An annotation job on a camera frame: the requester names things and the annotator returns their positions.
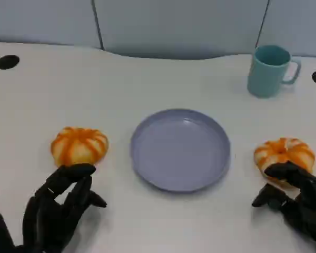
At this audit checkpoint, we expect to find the pale green mug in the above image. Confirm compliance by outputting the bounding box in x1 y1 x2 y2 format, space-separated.
246 44 302 99

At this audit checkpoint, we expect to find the lilac plate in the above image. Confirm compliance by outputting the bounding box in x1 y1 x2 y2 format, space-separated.
130 108 231 193

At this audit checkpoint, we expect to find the grey partition panel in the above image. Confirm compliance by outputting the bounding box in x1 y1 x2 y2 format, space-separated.
93 0 269 60
0 0 102 50
259 0 316 58

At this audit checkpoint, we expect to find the orange white toy bread roll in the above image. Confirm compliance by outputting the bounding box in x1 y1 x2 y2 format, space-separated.
50 126 109 168
254 137 316 188

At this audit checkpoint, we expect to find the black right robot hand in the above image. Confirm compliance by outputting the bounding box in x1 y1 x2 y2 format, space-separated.
252 161 316 253

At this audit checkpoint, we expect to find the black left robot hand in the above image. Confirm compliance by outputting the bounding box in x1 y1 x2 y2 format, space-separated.
23 163 107 253

